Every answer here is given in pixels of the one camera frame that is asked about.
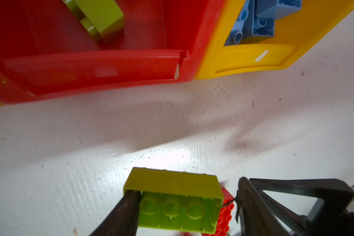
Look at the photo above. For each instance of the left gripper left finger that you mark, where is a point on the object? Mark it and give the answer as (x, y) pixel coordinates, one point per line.
(123, 219)

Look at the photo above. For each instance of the right yellow plastic bin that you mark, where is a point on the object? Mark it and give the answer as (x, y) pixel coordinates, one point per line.
(294, 36)

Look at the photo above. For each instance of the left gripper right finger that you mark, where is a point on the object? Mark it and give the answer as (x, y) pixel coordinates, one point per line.
(260, 215)

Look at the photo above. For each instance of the green lego brick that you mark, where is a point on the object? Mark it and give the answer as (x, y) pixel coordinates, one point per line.
(103, 20)
(178, 201)

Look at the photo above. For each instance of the red lego brick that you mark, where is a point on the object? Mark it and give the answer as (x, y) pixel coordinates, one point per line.
(225, 216)

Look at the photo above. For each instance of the blue lego brick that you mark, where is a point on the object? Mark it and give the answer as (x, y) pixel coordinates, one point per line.
(277, 9)
(249, 28)

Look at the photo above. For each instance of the red plastic bin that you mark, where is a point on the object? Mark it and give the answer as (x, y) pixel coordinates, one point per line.
(46, 53)

